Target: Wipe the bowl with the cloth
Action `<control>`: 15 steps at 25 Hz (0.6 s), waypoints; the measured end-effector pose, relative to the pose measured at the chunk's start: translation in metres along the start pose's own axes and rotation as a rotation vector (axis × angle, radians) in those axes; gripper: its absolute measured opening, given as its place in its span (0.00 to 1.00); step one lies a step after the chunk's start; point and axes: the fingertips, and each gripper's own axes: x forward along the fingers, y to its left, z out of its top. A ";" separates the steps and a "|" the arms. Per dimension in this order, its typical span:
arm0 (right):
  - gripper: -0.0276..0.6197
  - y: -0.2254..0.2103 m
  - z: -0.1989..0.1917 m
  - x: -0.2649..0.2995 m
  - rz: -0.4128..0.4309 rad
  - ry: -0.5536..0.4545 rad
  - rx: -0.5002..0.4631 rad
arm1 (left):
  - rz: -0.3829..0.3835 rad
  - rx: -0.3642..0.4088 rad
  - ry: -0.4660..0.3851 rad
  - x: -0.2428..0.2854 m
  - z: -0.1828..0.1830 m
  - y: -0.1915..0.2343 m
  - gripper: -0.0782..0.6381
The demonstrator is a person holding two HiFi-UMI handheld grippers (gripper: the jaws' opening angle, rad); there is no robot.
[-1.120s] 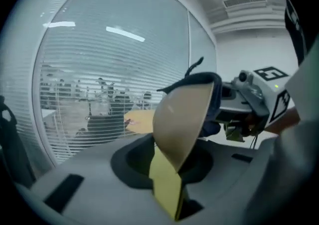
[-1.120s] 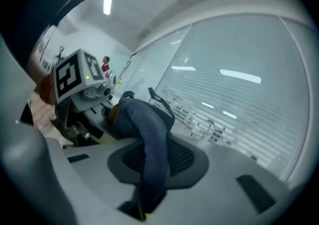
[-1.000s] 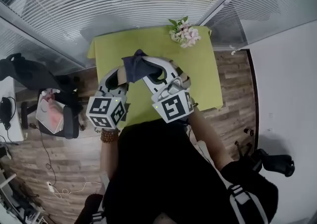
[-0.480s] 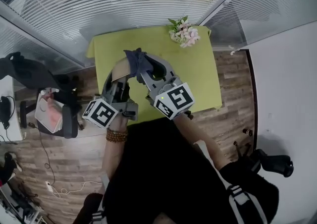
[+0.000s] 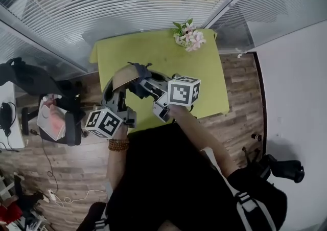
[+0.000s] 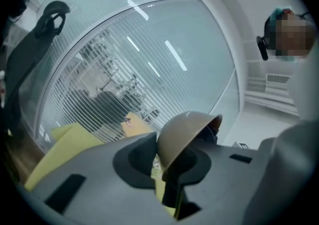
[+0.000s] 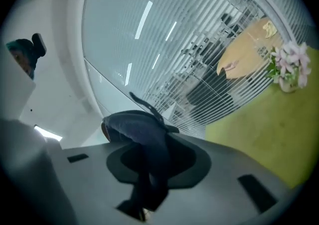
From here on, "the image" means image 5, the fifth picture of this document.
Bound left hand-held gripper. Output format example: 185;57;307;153
85;79;137;139

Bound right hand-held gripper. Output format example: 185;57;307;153
129;71;201;124

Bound dark blue cloth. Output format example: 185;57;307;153
127;61;155;99

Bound brown wooden bowl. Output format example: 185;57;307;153
111;64;141;90

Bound person's right forearm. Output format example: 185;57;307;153
167;103;240;179

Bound person's left forearm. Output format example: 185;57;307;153
106;124;130;195

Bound green tablecloth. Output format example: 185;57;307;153
88;28;230;135

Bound white box with pink lid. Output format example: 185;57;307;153
36;94;67;142

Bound pink and white flower bouquet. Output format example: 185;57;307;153
171;18;207;53

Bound black office chair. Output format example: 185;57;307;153
0;57;86;147

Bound white window blinds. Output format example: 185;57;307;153
0;0;271;57

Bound person's black clothing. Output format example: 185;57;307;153
76;123;288;231

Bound white desk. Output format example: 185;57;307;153
0;81;26;152

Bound brown bead bracelet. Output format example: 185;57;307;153
108;138;130;152

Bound black floor cable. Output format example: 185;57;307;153
30;129;60;195

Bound black wired headset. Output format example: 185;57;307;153
0;101;17;137

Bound white thin cable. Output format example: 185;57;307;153
54;189;108;208

